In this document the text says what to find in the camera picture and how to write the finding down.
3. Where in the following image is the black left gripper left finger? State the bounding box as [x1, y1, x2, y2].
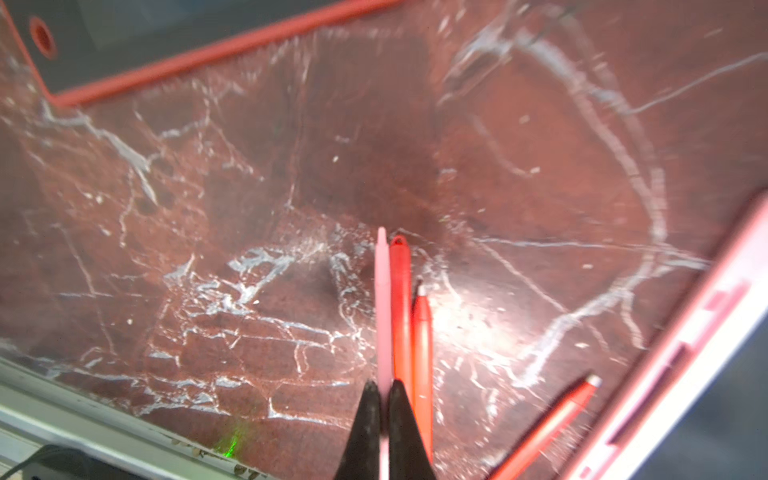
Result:
[334, 380, 382, 480]

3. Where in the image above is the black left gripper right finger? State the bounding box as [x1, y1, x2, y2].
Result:
[388, 380, 436, 480]

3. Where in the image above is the red stylus angled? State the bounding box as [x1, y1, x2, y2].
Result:
[412, 282, 434, 461]

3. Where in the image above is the red stylus near tablet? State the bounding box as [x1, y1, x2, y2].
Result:
[489, 373, 602, 480]

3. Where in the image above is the red stylus beside pink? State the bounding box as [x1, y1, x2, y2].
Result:
[389, 235, 413, 398]

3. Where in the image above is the large pink writing tablet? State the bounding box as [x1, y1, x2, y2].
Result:
[558, 193, 767, 479]

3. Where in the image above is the red tablet far left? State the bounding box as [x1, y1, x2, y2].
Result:
[1, 1, 390, 106]

